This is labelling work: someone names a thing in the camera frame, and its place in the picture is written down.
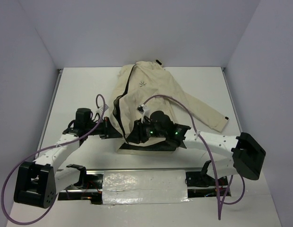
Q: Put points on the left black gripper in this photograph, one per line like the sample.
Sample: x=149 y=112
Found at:
x=108 y=130

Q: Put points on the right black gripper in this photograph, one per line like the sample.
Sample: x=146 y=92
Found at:
x=137 y=135

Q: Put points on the cream jacket with black zipper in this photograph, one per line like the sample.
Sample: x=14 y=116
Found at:
x=147 y=82

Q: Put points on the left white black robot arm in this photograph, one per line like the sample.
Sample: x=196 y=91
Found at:
x=39 y=181

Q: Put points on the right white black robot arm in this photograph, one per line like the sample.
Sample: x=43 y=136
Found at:
x=242 y=155

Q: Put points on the white foam front board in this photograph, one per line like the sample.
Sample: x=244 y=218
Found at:
x=157 y=208

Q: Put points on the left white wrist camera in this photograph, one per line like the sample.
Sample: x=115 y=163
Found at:
x=102 y=109

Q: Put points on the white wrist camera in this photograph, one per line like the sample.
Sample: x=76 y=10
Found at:
x=102 y=109
x=144 y=110

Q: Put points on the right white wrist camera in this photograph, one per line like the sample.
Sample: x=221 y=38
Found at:
x=144 y=110

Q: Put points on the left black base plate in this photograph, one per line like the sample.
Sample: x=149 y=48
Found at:
x=91 y=190

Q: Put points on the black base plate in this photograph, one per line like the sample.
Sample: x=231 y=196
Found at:
x=199 y=186
x=91 y=190

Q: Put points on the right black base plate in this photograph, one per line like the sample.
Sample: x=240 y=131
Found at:
x=199 y=186

